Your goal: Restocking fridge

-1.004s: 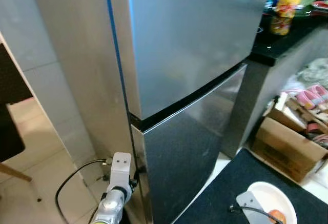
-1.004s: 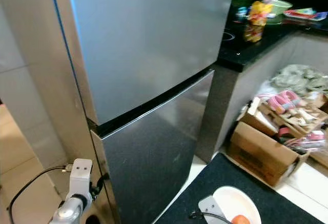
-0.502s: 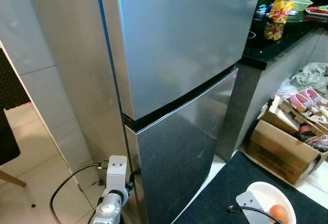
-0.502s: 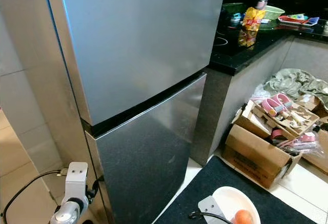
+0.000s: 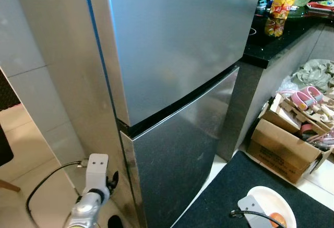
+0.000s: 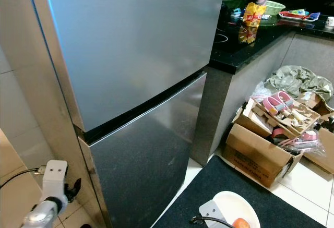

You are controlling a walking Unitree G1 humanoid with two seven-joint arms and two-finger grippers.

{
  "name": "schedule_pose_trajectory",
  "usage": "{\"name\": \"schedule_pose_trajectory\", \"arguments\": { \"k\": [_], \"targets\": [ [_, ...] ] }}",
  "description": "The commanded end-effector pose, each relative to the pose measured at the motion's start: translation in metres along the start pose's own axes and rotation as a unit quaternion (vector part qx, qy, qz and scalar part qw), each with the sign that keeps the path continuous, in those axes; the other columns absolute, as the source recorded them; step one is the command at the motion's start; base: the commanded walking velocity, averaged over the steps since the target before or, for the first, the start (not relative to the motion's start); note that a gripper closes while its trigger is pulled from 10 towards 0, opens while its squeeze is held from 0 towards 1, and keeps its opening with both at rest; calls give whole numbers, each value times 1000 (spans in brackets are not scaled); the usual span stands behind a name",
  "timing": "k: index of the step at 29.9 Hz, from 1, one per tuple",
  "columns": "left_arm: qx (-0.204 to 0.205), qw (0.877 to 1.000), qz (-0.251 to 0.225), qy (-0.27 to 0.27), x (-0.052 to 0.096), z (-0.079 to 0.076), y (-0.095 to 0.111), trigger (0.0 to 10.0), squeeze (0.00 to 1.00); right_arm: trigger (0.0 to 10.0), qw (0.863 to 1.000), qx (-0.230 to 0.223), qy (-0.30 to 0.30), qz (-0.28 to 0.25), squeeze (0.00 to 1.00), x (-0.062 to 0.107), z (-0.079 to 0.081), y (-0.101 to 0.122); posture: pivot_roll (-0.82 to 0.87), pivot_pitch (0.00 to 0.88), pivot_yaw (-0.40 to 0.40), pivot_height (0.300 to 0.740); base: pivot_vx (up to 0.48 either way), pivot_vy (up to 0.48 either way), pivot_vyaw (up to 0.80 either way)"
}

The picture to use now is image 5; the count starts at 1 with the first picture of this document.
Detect yellow snack bag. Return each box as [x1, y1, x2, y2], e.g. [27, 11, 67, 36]
[269, 0, 296, 21]

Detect black shoe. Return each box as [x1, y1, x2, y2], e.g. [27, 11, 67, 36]
[106, 214, 125, 228]

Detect small blue green packet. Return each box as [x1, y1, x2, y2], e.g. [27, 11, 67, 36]
[257, 0, 273, 11]

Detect grey green cloth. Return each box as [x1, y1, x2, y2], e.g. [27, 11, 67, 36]
[291, 58, 334, 94]

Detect silver freezer door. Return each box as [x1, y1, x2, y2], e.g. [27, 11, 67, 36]
[86, 0, 264, 128]

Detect white round plate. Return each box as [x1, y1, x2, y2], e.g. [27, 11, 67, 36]
[246, 186, 297, 228]

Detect red tray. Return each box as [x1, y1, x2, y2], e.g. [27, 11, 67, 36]
[305, 0, 334, 14]

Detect open cardboard box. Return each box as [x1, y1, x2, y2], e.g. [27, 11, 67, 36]
[247, 92, 334, 184]

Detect grey kitchen counter black top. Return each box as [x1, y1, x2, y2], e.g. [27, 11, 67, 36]
[217, 0, 334, 162]

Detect pink sandal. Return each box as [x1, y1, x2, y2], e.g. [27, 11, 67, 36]
[290, 90, 314, 110]
[302, 86, 324, 103]

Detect silver fridge cabinet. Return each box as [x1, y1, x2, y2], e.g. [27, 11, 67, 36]
[10, 0, 142, 228]

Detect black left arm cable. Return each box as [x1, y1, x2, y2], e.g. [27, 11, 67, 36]
[26, 159, 88, 223]

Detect red orange tomato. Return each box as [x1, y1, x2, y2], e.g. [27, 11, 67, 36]
[269, 212, 288, 228]

